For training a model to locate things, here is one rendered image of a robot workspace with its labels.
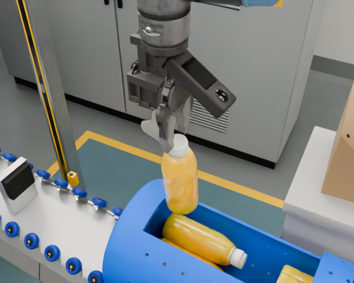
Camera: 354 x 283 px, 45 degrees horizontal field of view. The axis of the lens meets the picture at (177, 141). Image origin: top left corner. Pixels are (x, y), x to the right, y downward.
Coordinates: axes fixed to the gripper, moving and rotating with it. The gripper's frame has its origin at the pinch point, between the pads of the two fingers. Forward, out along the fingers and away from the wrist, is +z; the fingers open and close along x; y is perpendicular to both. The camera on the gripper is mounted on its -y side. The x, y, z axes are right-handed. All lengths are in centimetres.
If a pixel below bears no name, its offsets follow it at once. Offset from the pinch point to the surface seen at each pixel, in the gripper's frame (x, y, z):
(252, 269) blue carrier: -10.3, -15.5, 43.9
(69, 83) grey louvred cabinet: -130, 166, 122
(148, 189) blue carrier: -3.0, 9.2, 21.1
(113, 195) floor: -76, 89, 143
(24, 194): -1, 54, 47
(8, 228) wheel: 10, 49, 47
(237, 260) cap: -4.0, -13.5, 32.8
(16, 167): -1, 54, 36
